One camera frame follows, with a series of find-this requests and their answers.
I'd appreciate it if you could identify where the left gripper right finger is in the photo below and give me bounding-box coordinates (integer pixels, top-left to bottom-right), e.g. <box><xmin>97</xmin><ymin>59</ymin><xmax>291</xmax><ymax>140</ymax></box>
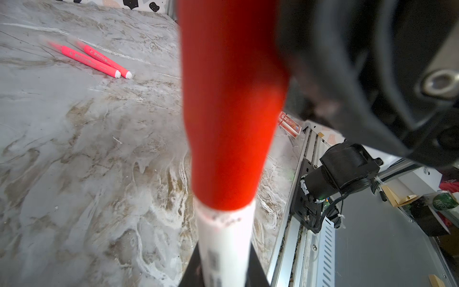
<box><xmin>246</xmin><ymin>244</ymin><xmax>270</xmax><ymax>287</ymax></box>

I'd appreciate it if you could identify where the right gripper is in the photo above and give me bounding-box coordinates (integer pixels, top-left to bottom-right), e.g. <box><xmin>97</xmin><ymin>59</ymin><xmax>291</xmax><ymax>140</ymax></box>
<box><xmin>277</xmin><ymin>1</ymin><xmax>459</xmax><ymax>167</ymax></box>

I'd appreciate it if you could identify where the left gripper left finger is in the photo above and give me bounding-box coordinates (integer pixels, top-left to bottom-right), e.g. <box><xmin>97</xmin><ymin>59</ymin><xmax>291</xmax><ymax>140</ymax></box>
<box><xmin>178</xmin><ymin>244</ymin><xmax>204</xmax><ymax>287</ymax></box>

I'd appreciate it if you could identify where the white red-tipped marker pen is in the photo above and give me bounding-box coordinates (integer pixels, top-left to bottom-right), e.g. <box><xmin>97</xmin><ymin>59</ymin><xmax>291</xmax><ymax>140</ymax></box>
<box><xmin>194</xmin><ymin>199</ymin><xmax>256</xmax><ymax>287</ymax></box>

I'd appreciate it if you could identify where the red pen cap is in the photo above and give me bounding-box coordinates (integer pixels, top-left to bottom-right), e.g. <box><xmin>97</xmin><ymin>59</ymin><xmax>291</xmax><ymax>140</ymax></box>
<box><xmin>178</xmin><ymin>1</ymin><xmax>289</xmax><ymax>211</ymax></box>

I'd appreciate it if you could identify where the pink highlighter pen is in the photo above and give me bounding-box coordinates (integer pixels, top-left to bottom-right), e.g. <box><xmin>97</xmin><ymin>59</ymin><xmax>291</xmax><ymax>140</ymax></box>
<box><xmin>67</xmin><ymin>35</ymin><xmax>133</xmax><ymax>80</ymax></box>
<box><xmin>39</xmin><ymin>35</ymin><xmax>121</xmax><ymax>78</ymax></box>

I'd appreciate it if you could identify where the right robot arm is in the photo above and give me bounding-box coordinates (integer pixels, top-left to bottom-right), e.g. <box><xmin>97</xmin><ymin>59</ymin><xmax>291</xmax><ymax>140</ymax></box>
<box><xmin>276</xmin><ymin>1</ymin><xmax>459</xmax><ymax>199</ymax></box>

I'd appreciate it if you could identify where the red card box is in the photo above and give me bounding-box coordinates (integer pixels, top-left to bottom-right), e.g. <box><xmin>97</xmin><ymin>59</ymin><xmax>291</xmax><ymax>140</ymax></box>
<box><xmin>277</xmin><ymin>112</ymin><xmax>302</xmax><ymax>138</ymax></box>

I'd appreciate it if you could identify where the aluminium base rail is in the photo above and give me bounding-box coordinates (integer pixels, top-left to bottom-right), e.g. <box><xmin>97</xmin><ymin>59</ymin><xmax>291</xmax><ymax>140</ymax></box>
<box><xmin>267</xmin><ymin>122</ymin><xmax>459</xmax><ymax>287</ymax></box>

